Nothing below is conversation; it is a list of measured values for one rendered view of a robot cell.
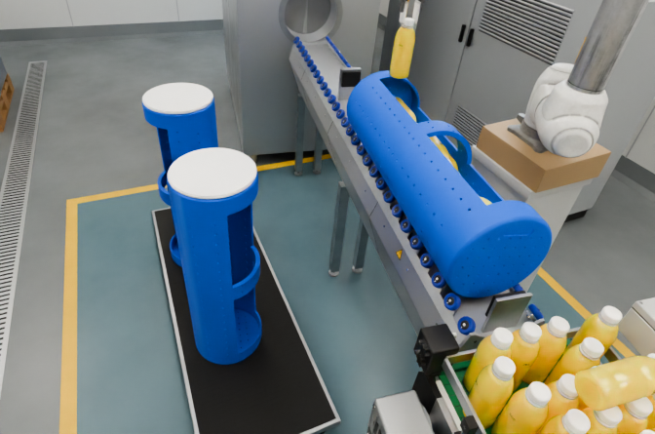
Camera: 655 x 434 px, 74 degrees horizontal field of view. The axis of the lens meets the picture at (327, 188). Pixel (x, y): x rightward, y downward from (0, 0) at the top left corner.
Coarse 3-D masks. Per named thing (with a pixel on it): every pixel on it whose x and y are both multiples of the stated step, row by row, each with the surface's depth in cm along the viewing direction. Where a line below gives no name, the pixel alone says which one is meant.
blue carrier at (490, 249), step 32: (352, 96) 167; (384, 96) 153; (416, 96) 171; (384, 128) 143; (416, 128) 134; (448, 128) 134; (384, 160) 139; (416, 160) 126; (416, 192) 121; (448, 192) 112; (480, 192) 137; (416, 224) 121; (448, 224) 108; (480, 224) 102; (512, 224) 101; (544, 224) 105; (448, 256) 106; (480, 256) 106; (512, 256) 109; (544, 256) 113; (480, 288) 114
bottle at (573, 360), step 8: (576, 344) 95; (568, 352) 95; (576, 352) 93; (560, 360) 97; (568, 360) 94; (576, 360) 92; (584, 360) 91; (592, 360) 91; (560, 368) 96; (568, 368) 94; (576, 368) 92; (584, 368) 91; (552, 376) 99; (560, 376) 96
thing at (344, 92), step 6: (342, 72) 205; (348, 72) 204; (354, 72) 205; (360, 72) 206; (342, 78) 206; (348, 78) 206; (354, 78) 207; (360, 78) 208; (342, 84) 207; (348, 84) 208; (354, 84) 209; (342, 90) 211; (348, 90) 211; (342, 96) 213; (348, 96) 213
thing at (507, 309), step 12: (492, 300) 107; (504, 300) 104; (516, 300) 106; (528, 300) 107; (492, 312) 106; (504, 312) 108; (516, 312) 109; (492, 324) 110; (504, 324) 111; (516, 324) 113
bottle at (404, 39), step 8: (400, 32) 146; (408, 32) 145; (400, 40) 146; (408, 40) 146; (400, 48) 147; (408, 48) 147; (392, 56) 152; (400, 56) 149; (408, 56) 149; (392, 64) 152; (400, 64) 150; (408, 64) 151; (392, 72) 154; (400, 72) 152; (408, 72) 154
